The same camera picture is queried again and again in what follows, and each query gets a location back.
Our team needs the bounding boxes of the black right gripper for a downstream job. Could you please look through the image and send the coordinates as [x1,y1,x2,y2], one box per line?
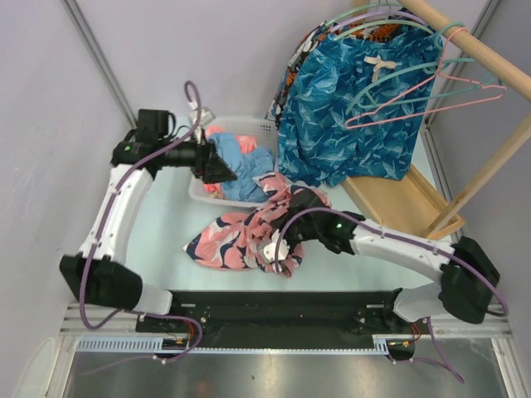
[270,206,321,255]

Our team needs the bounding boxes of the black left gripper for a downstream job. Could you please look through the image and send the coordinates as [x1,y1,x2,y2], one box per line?
[159,128,236,185]

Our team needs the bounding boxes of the pink shark print shorts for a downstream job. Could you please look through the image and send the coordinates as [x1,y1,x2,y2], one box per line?
[182,170,333,279]

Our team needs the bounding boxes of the pink wire hanger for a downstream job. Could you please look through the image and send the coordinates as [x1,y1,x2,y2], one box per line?
[343,25,506,129]

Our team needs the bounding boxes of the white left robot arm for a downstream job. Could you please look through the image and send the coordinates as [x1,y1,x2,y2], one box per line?
[59,105,236,332]

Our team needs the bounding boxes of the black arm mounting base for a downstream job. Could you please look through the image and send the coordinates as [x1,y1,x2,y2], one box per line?
[135,291,427,360]

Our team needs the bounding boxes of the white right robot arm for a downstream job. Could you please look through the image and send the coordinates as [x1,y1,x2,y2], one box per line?
[260,188,500,332]

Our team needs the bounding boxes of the blue shark print shorts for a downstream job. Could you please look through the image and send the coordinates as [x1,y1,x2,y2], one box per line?
[278,29,441,187]

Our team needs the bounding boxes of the purple hanger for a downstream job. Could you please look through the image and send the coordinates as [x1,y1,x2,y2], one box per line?
[330,10,434,37]

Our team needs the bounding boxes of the teal hanger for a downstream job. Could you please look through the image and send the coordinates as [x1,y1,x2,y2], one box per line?
[347,22,507,127]

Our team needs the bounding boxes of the mint green hanger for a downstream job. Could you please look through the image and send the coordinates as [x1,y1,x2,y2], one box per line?
[324,1,426,32]

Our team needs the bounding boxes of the light blue garment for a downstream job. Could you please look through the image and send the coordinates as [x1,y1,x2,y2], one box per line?
[209,132,275,203]

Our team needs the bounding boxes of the white plastic laundry basket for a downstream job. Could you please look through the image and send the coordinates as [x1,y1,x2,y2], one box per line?
[188,117,278,208]

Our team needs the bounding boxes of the wooden hanging rod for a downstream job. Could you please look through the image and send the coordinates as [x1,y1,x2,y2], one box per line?
[400,0,530,102]

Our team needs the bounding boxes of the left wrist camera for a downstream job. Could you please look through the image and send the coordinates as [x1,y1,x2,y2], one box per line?
[188,107,216,133]

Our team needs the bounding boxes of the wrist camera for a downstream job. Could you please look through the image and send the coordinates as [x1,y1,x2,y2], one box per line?
[259,239,290,276]
[188,107,216,133]

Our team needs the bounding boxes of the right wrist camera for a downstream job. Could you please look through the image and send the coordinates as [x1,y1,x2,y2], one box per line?
[259,239,290,276]

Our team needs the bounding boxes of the wooden rack base frame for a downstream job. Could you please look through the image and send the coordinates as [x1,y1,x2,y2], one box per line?
[341,167,465,240]

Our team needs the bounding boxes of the white cable duct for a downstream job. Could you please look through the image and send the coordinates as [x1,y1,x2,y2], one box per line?
[76,334,393,356]

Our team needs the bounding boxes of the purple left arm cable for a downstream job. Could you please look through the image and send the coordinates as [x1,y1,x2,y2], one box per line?
[78,80,208,376]

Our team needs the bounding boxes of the white drawstring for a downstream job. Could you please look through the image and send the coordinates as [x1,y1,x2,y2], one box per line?
[363,56,397,83]

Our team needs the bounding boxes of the aluminium corner post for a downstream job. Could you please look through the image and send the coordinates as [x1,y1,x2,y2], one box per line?
[61,0,136,127]

